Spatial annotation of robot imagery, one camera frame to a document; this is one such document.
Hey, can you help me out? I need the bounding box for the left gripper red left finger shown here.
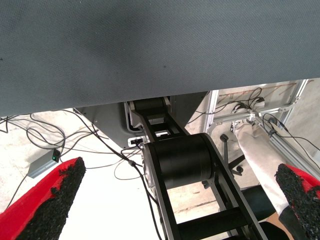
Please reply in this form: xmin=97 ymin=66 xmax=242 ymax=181
xmin=0 ymin=156 xmax=87 ymax=240

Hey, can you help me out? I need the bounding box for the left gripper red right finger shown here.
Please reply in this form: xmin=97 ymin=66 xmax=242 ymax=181
xmin=274 ymin=163 xmax=320 ymax=240

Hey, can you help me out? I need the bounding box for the grey box with green light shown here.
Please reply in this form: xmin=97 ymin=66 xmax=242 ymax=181
xmin=27 ymin=148 xmax=62 ymax=179

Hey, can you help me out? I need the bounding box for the person's leg in beige trousers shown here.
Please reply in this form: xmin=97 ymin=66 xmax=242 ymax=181
xmin=232 ymin=123 xmax=292 ymax=216

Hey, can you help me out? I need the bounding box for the black office chair base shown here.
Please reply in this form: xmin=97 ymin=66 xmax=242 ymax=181
xmin=219 ymin=133 xmax=246 ymax=176

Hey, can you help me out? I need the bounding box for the grey robot chassis plate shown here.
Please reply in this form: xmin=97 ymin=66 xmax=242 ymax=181
xmin=74 ymin=91 xmax=209 ymax=151

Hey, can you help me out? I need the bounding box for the dark grey table cloth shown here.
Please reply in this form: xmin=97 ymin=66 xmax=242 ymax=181
xmin=0 ymin=0 xmax=320 ymax=118

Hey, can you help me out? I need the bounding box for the thin grey floor cable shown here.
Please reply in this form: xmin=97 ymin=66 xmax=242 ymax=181
xmin=3 ymin=173 xmax=32 ymax=210

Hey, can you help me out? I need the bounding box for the black cable on aluminium frame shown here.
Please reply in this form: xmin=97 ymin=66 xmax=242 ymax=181
xmin=261 ymin=112 xmax=320 ymax=152

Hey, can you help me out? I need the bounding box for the black coiled floor cable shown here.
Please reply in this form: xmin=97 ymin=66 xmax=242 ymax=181
xmin=24 ymin=112 xmax=67 ymax=162

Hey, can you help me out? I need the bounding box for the thin looped floor cable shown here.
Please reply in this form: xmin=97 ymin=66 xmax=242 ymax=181
xmin=113 ymin=159 xmax=144 ymax=181

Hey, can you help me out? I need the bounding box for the black floor cable with ferrite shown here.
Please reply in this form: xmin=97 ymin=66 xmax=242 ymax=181
xmin=71 ymin=108 xmax=165 ymax=240

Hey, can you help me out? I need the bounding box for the black robot torso frame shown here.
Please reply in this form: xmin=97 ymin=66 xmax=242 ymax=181
xmin=123 ymin=96 xmax=268 ymax=240

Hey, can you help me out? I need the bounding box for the aluminium profile frame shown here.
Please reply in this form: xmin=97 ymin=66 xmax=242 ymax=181
xmin=203 ymin=78 xmax=320 ymax=181

